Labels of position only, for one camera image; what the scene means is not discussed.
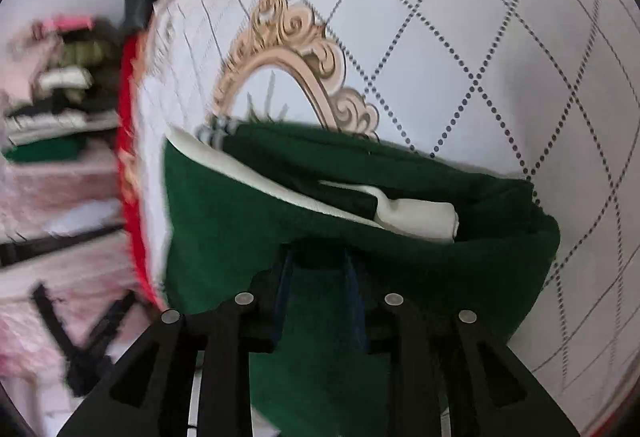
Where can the white puffer jacket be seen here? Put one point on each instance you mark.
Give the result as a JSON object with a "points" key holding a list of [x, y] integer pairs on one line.
{"points": [[65, 78]]}

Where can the olive puffer jacket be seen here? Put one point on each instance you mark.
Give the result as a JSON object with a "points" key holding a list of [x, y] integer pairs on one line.
{"points": [[85, 52]]}

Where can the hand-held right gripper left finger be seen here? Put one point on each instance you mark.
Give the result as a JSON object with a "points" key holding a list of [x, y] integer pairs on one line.
{"points": [[284, 282]]}

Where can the black garment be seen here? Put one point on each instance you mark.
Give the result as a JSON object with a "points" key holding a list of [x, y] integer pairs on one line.
{"points": [[105, 82]]}

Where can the white folded garment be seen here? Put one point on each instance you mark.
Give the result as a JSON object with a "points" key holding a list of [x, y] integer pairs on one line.
{"points": [[45, 124]]}

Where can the red floral blanket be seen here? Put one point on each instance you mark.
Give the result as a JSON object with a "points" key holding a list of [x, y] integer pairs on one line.
{"points": [[131, 197]]}

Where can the black metal rail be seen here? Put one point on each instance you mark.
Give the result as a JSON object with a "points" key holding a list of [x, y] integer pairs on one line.
{"points": [[50, 248]]}

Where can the green folded garment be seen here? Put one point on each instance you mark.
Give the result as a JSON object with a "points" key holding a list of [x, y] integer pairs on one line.
{"points": [[50, 150]]}

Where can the black stand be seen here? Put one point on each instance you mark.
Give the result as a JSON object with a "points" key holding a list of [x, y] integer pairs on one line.
{"points": [[82, 362]]}

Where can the white and green varsity jacket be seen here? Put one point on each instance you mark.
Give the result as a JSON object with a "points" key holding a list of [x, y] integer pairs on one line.
{"points": [[225, 217]]}

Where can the white patterned bedsheet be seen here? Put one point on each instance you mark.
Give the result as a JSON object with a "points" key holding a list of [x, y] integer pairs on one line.
{"points": [[475, 42]]}

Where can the pink cloth cover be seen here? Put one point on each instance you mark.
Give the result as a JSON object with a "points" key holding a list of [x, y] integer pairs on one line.
{"points": [[50, 282], [60, 197]]}

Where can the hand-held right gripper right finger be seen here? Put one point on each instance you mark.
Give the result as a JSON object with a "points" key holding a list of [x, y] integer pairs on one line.
{"points": [[354, 289]]}

